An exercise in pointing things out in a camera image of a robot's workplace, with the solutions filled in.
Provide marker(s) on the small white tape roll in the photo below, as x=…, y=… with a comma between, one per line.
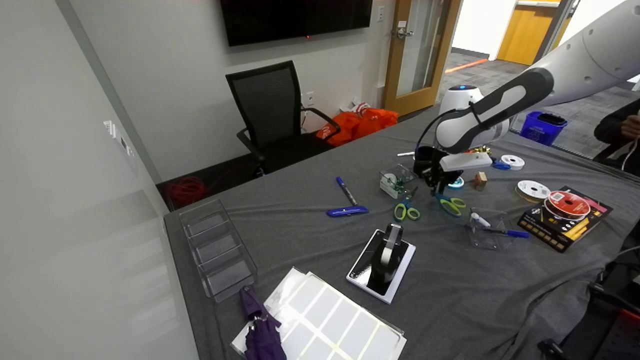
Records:
x=389, y=179

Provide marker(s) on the white pen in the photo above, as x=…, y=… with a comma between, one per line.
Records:
x=406, y=154

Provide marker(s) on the black tape dispenser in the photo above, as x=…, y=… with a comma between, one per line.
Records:
x=385, y=260

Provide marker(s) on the purple folded umbrella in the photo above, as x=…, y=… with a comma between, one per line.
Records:
x=262, y=335

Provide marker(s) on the blue marker pen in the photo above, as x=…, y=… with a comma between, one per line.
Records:
x=346, y=190

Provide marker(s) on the small wooden block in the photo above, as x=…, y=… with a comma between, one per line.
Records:
x=480, y=181

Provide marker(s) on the white wall control panel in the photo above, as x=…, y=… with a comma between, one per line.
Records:
x=120, y=140

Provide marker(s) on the red ribbon spool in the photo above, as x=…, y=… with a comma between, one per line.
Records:
x=567, y=205

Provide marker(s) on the grey table cloth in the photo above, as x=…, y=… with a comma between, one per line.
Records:
x=450, y=290

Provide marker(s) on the wall socket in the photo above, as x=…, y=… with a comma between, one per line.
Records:
x=310, y=98

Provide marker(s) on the small blue tape dispenser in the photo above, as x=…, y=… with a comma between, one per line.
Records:
x=500, y=164

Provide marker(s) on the gold gift bow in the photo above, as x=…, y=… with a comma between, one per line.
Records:
x=481, y=150

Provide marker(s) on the blue bin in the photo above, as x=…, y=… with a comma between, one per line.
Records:
x=540, y=131

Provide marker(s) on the person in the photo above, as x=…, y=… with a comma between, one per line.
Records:
x=615, y=135

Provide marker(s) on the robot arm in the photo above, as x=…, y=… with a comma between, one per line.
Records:
x=575, y=60

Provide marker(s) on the wall television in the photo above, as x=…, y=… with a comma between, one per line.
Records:
x=295, y=20

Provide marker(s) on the black and yellow packet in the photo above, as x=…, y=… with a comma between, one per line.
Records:
x=555, y=232

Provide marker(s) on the clear plastic bowl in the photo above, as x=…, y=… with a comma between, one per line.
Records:
x=406, y=175
x=492, y=220

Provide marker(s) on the light switch plate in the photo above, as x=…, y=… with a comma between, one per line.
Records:
x=381, y=13

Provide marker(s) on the white ribbon spool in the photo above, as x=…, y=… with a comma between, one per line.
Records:
x=533, y=190
x=513, y=161

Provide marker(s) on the small white tube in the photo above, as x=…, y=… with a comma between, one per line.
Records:
x=480, y=219

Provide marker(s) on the orange bag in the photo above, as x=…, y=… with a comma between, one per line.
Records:
x=360, y=125

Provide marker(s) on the black office chair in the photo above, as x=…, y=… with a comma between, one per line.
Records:
x=270, y=105

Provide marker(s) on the wooden door with glass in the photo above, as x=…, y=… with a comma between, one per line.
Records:
x=400, y=75

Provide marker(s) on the teal tape roll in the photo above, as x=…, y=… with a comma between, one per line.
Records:
x=458, y=184

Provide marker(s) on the blue utility knife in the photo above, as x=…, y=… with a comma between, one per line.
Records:
x=347, y=211

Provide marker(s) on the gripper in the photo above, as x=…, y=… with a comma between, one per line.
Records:
x=436, y=174

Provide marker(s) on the sheet of white labels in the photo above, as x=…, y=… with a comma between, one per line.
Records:
x=335, y=320

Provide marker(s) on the clear plastic organizer tray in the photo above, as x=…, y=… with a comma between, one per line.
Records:
x=220, y=255

